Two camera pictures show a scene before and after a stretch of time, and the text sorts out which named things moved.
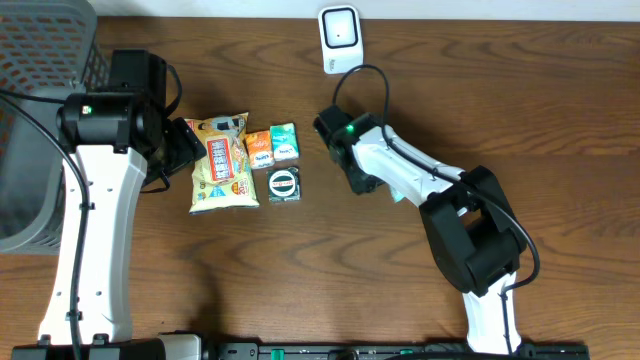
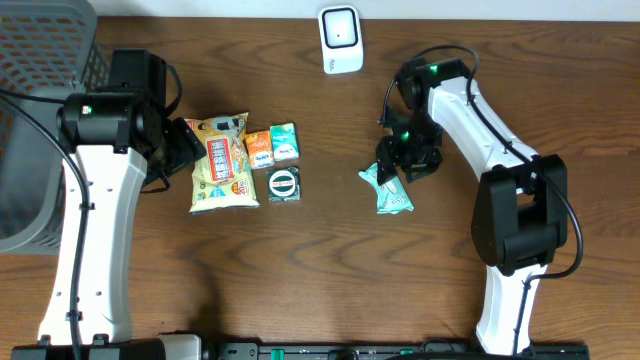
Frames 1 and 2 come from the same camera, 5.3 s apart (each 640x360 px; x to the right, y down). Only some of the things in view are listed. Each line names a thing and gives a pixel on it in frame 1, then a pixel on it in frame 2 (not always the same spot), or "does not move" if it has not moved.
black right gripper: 358,187 to 387,157
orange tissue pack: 260,149 does not move
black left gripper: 186,145 does not move
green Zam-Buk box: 284,184 does not move
